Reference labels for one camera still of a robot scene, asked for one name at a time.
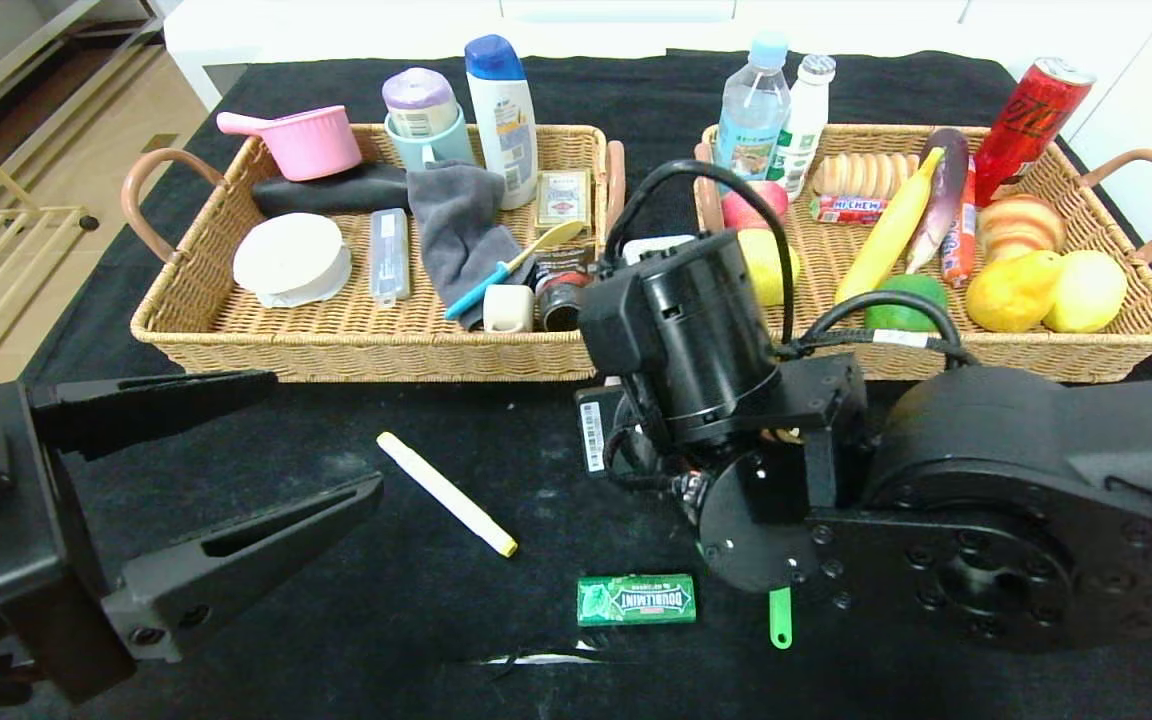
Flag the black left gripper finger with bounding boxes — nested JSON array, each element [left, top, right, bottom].
[[100, 472, 384, 664], [27, 370, 279, 462]]

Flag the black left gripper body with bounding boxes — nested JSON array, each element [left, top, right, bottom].
[[0, 380, 137, 707]]

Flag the yellow banana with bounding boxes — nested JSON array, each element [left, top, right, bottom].
[[834, 147, 947, 306]]

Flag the green lime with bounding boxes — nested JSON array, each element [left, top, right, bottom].
[[864, 275, 949, 333]]

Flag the white round container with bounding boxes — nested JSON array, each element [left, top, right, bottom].
[[232, 212, 353, 309]]

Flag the wooden rolling rack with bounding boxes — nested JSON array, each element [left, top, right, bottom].
[[0, 108, 100, 401]]

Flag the clear plastic case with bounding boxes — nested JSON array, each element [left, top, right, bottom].
[[369, 207, 412, 306]]

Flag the black pouch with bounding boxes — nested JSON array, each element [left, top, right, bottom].
[[251, 163, 411, 218]]

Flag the white marker yellow tip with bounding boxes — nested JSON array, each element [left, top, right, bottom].
[[377, 431, 520, 559]]

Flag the pink ribbed saucepan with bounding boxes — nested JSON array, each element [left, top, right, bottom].
[[216, 105, 364, 183]]

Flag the grey towel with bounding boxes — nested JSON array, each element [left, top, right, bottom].
[[406, 162, 535, 331]]

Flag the small white cup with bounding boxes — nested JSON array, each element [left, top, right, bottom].
[[483, 284, 536, 334]]

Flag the teal cup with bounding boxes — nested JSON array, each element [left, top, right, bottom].
[[385, 105, 477, 173]]

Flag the purple bag roll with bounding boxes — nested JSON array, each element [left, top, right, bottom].
[[382, 68, 460, 139]]

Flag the black red cylinder can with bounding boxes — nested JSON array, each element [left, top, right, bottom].
[[534, 245, 597, 333]]

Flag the white shampoo bottle blue cap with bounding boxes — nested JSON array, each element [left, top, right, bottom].
[[464, 35, 539, 211]]

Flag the small printed card box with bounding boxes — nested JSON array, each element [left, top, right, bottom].
[[534, 170, 594, 239]]

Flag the green gum pack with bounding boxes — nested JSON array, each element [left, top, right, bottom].
[[577, 573, 698, 628]]

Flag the yellow lemon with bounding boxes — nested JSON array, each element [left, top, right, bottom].
[[1043, 250, 1129, 335], [736, 228, 801, 307]]

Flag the red apple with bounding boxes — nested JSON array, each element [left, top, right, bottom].
[[722, 182, 790, 233]]

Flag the clear water bottle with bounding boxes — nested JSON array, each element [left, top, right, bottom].
[[714, 30, 793, 195]]

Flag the white milk bottle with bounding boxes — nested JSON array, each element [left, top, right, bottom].
[[774, 55, 837, 201]]

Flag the red candy pack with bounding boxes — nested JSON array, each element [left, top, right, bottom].
[[810, 196, 887, 226]]

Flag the red sausage stick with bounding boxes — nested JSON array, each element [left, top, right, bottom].
[[940, 158, 979, 289]]

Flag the purple eggplant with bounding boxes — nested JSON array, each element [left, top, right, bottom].
[[904, 127, 971, 273]]

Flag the orange yellow pear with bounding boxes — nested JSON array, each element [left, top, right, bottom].
[[966, 250, 1064, 334]]

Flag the striped round bread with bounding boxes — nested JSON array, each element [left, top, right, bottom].
[[977, 194, 1067, 263]]

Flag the red drink can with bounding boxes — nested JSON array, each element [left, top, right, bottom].
[[974, 58, 1097, 208]]

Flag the rectangular wicker basket brown handles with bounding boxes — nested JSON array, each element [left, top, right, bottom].
[[121, 124, 627, 384], [693, 124, 1152, 384]]

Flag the beige spoon blue handle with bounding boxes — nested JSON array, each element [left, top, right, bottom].
[[444, 220, 587, 322]]

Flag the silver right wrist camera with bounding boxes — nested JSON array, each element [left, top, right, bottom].
[[621, 235, 697, 269]]

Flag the black right camera cable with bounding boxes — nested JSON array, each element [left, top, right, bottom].
[[604, 158, 979, 366]]

